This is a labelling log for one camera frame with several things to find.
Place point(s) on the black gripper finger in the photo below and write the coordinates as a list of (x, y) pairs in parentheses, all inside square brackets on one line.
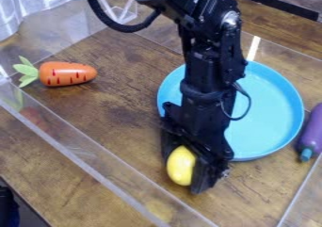
[(171, 142), (208, 171)]

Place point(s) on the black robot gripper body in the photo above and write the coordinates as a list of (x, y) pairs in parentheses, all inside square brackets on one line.
[(201, 118)]

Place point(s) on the yellow toy lemon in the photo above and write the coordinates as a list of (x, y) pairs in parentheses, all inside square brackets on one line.
[(180, 166)]

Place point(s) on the blue round tray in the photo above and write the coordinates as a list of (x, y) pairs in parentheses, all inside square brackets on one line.
[(276, 117)]

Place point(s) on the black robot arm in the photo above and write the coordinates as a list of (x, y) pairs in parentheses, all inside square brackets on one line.
[(211, 28)]

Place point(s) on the purple toy eggplant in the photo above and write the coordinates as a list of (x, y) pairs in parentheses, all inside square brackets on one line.
[(311, 142)]

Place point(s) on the orange toy carrot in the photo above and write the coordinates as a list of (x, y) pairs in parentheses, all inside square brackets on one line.
[(54, 73)]

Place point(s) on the white patterned curtain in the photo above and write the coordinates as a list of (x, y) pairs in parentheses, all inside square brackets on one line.
[(17, 10)]

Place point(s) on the clear acrylic enclosure wall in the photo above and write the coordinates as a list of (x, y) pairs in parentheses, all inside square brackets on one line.
[(81, 145)]

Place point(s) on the clear acrylic corner bracket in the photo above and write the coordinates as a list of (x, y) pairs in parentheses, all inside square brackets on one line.
[(122, 14)]

